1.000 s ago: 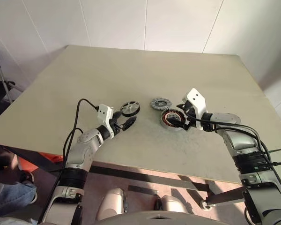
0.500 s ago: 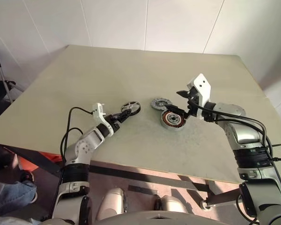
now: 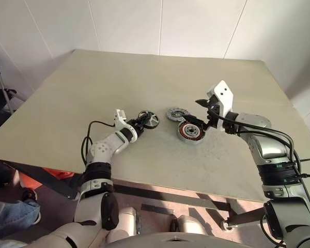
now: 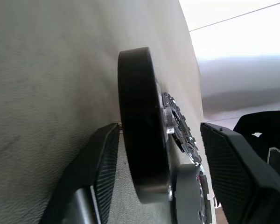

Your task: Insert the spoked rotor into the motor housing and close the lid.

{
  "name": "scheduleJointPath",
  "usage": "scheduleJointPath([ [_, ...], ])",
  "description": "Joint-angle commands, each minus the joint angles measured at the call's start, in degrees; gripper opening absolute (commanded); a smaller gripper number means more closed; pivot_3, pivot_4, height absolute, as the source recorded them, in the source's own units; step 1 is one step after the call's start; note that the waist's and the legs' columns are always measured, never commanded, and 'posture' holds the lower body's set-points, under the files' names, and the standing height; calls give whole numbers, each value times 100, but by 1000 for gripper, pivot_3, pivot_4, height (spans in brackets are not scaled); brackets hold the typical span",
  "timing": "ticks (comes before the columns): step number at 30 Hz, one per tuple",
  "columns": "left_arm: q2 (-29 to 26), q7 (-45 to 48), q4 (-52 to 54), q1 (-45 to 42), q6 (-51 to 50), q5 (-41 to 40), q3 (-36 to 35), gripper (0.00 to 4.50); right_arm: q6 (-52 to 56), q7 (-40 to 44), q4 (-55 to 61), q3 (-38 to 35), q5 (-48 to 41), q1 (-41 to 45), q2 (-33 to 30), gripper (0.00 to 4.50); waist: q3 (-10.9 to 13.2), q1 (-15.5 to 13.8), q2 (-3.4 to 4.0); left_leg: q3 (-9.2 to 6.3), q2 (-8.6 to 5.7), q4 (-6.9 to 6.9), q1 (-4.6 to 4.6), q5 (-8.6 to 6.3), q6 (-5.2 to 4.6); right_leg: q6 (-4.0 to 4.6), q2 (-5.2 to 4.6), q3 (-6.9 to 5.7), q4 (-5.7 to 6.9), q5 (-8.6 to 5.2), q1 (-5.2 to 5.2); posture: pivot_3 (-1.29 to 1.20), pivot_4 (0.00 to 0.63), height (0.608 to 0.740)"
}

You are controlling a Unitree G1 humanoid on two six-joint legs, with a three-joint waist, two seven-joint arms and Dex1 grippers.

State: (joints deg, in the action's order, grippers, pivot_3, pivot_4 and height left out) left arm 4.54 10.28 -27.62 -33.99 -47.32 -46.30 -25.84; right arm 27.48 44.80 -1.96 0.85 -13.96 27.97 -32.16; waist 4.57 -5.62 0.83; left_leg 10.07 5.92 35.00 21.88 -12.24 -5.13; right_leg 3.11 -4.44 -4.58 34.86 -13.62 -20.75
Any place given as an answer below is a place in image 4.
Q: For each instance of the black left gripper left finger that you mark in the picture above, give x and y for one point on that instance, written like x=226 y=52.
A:
x=84 y=177

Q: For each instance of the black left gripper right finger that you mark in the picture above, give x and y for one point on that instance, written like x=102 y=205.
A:
x=242 y=177

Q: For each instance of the grey round housing lid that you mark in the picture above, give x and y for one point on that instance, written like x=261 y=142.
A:
x=187 y=193

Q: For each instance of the spoked toothed metal rotor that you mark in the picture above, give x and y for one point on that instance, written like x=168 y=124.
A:
x=184 y=135

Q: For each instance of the black rounded bulky object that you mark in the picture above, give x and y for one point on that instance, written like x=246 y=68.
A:
x=268 y=130

